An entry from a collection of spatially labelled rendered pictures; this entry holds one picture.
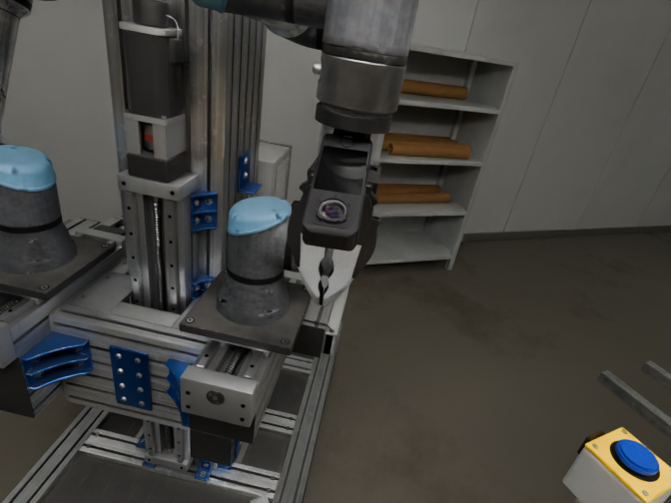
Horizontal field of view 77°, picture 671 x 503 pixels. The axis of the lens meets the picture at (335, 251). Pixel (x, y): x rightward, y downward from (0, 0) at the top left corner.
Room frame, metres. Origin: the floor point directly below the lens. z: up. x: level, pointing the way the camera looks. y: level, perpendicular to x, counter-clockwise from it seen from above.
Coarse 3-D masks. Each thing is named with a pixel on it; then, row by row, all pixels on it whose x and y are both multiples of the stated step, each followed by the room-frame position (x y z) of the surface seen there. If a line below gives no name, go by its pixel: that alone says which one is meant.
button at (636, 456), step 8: (624, 440) 0.34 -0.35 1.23; (632, 440) 0.34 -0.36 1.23; (616, 448) 0.33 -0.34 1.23; (624, 448) 0.32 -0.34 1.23; (632, 448) 0.33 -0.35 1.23; (640, 448) 0.33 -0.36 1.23; (624, 456) 0.32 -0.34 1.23; (632, 456) 0.32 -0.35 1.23; (640, 456) 0.32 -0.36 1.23; (648, 456) 0.32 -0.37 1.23; (632, 464) 0.31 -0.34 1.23; (640, 464) 0.31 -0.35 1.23; (648, 464) 0.31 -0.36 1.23; (656, 464) 0.31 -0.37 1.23; (640, 472) 0.30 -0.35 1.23; (648, 472) 0.30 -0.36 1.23; (656, 472) 0.30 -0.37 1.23
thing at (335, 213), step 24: (336, 144) 0.38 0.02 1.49; (360, 144) 0.38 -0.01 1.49; (336, 168) 0.35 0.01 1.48; (360, 168) 0.35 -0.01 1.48; (312, 192) 0.32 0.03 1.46; (336, 192) 0.32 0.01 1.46; (360, 192) 0.33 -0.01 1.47; (312, 216) 0.30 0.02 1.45; (336, 216) 0.30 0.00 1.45; (360, 216) 0.31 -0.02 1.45; (312, 240) 0.29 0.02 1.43; (336, 240) 0.29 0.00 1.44
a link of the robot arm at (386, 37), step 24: (336, 0) 0.38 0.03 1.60; (360, 0) 0.37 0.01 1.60; (384, 0) 0.37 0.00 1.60; (408, 0) 0.38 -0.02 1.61; (336, 24) 0.38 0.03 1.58; (360, 24) 0.37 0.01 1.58; (384, 24) 0.37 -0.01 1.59; (408, 24) 0.38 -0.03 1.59; (336, 48) 0.37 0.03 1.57; (360, 48) 0.37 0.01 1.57; (384, 48) 0.37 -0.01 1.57; (408, 48) 0.39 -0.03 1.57
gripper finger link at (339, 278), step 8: (336, 256) 0.38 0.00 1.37; (344, 256) 0.38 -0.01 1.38; (352, 256) 0.38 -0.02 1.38; (336, 264) 0.38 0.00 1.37; (344, 264) 0.38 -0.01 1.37; (352, 264) 0.38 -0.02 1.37; (336, 272) 0.38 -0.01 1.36; (344, 272) 0.38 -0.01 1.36; (352, 272) 0.38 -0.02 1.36; (328, 280) 0.38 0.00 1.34; (336, 280) 0.38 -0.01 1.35; (344, 280) 0.38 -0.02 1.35; (328, 288) 0.38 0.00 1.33; (336, 288) 0.38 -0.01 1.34; (344, 288) 0.38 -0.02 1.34; (328, 296) 0.38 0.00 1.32; (336, 296) 0.38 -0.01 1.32
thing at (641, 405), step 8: (600, 376) 0.93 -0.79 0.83; (608, 376) 0.92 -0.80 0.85; (608, 384) 0.91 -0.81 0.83; (616, 384) 0.90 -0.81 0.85; (624, 384) 0.90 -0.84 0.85; (616, 392) 0.89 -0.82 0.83; (624, 392) 0.88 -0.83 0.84; (632, 392) 0.87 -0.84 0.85; (624, 400) 0.87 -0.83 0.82; (632, 400) 0.85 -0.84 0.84; (640, 400) 0.85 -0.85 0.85; (640, 408) 0.83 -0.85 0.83; (648, 408) 0.82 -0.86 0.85; (656, 408) 0.83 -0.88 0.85; (648, 416) 0.81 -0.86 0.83; (656, 416) 0.80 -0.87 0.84; (664, 416) 0.80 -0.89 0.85; (656, 424) 0.80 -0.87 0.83; (664, 424) 0.78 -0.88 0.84; (664, 432) 0.78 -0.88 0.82
